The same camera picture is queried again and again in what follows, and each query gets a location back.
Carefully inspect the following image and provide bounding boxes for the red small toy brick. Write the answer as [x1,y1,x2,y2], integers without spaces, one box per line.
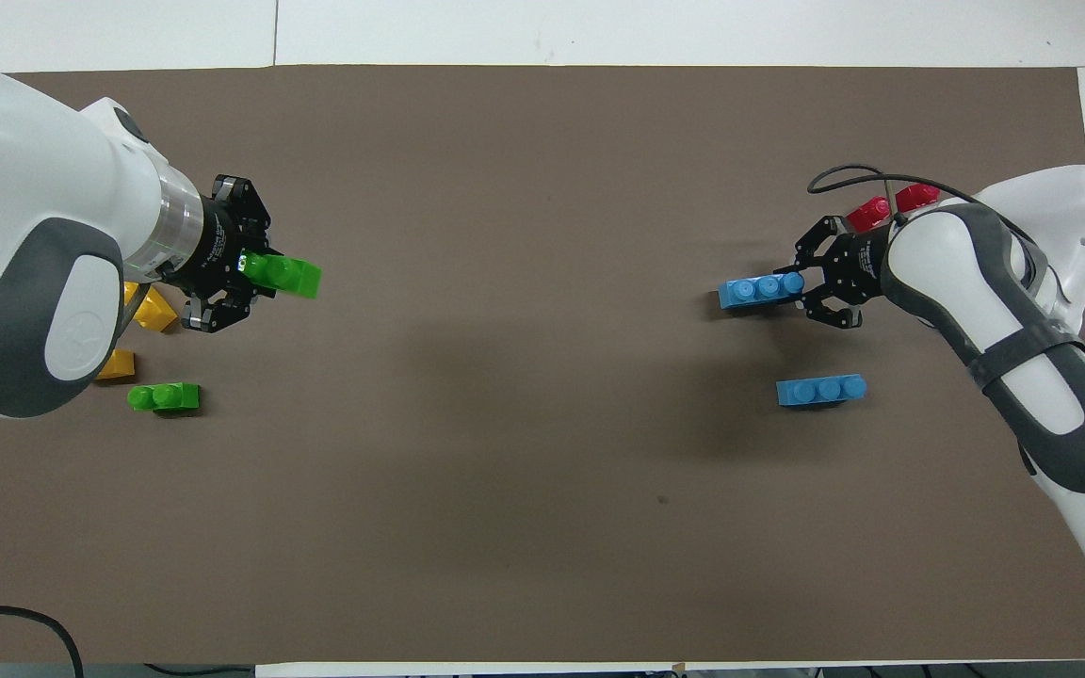
[893,184,943,215]
[846,196,895,234]

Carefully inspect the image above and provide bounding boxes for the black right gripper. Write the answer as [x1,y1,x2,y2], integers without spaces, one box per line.
[791,216,894,331]

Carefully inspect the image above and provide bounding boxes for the green two-stud toy brick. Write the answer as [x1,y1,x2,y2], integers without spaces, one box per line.
[127,382,202,416]
[243,251,323,300]

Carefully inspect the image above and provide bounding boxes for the thick black floor cable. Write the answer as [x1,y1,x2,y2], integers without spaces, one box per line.
[0,603,85,678]

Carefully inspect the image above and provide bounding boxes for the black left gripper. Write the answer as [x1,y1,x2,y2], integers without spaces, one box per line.
[166,173,278,333]

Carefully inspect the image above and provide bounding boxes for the brown table mat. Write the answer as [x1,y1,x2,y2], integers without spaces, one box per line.
[0,64,1085,664]

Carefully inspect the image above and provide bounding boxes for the blue three-stud toy brick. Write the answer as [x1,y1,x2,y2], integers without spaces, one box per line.
[718,272,805,313]
[776,374,867,408]

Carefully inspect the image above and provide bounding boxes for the thin black floor cable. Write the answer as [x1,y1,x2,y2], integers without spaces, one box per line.
[141,662,257,678]

